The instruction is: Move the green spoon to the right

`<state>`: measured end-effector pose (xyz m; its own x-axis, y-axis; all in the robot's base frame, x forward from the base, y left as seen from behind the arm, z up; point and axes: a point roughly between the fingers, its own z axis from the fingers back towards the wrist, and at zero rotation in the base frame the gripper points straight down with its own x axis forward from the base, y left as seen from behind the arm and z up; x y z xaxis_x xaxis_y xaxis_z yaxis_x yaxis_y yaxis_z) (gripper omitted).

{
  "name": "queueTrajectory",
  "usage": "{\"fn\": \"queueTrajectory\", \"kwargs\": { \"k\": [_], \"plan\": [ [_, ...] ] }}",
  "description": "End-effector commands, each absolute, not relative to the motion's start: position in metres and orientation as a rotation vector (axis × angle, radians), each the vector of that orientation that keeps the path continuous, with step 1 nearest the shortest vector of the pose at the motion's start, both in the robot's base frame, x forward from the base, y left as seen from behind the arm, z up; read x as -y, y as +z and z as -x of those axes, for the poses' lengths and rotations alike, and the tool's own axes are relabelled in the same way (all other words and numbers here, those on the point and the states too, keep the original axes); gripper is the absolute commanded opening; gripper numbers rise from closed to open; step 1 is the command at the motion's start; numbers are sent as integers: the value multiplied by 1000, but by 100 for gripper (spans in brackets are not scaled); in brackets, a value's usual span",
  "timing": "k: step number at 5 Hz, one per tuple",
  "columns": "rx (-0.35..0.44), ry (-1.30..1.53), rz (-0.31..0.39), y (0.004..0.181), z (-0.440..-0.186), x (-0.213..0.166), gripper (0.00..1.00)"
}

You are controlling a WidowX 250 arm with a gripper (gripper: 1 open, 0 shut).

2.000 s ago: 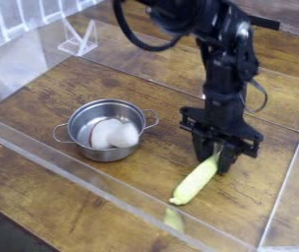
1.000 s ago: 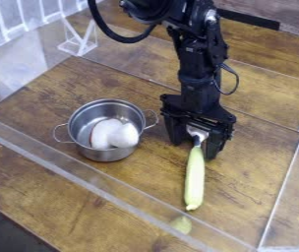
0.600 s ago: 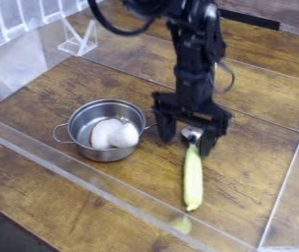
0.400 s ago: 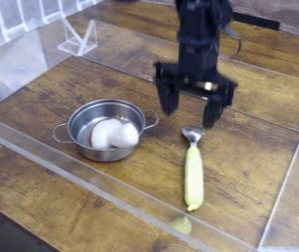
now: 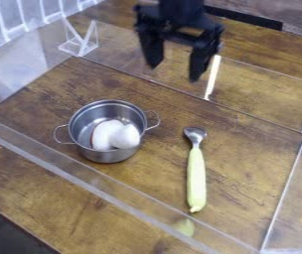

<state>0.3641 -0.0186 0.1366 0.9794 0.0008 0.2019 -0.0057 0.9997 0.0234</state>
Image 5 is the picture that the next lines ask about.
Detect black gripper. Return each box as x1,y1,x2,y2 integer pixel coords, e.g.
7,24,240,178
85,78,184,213
134,0,225,82

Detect white mushroom toy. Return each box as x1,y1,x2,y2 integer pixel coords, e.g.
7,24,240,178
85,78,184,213
90,120,141,151

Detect small steel pot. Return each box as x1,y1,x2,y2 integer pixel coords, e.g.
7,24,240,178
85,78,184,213
54,99,161,164

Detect black bar on wall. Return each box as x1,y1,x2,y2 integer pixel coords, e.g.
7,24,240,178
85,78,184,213
205,5,284,31

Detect clear acrylic enclosure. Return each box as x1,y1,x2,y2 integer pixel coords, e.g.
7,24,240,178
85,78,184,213
0,23,302,254

